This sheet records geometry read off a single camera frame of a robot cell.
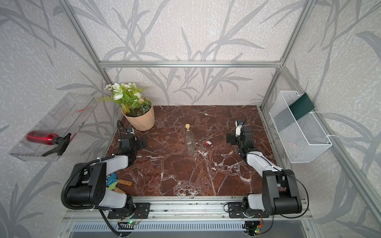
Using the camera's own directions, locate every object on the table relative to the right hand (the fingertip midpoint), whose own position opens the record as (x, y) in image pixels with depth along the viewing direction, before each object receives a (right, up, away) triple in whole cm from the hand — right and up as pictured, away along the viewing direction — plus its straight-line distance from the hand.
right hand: (235, 131), depth 92 cm
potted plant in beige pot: (-64, +14, +7) cm, 66 cm away
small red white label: (-17, -9, +7) cm, 20 cm away
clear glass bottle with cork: (-29, -8, +9) cm, 32 cm away
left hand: (-63, -5, +2) cm, 64 cm away
